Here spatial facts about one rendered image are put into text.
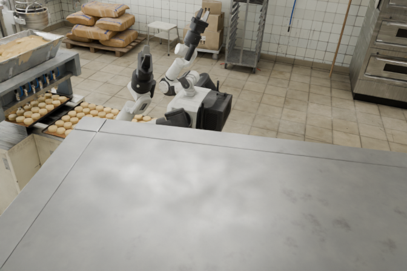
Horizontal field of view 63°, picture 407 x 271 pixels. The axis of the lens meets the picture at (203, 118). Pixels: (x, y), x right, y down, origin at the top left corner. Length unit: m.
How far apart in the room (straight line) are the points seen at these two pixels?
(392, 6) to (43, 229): 4.39
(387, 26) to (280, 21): 1.71
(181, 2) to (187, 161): 5.65
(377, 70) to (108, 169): 4.55
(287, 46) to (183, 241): 5.50
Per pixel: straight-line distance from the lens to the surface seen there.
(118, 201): 0.31
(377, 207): 0.35
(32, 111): 2.35
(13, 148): 2.21
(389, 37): 4.66
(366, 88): 4.89
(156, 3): 6.15
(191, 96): 1.71
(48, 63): 2.33
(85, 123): 0.41
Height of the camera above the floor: 2.04
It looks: 32 degrees down
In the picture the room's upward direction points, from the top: 4 degrees clockwise
